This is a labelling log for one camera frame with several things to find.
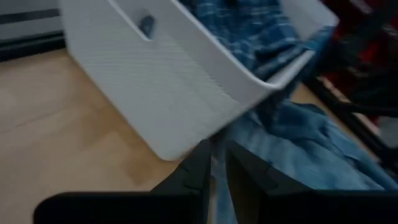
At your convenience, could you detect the grey-blue t-shirt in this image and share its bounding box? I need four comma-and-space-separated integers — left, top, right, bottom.
211, 26, 398, 224

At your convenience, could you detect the dark blue plaid shirt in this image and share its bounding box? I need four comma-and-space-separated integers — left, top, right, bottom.
136, 0, 312, 82

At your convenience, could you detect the white plastic bin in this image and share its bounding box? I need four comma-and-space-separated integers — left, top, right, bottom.
58, 0, 340, 161

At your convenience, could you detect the black aluminium table frame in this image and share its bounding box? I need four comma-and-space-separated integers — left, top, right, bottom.
306, 77, 398, 175

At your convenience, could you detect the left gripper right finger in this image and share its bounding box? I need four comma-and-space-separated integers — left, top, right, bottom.
224, 139, 312, 224

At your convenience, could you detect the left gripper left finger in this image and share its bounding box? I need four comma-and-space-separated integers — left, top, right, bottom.
149, 139, 213, 224

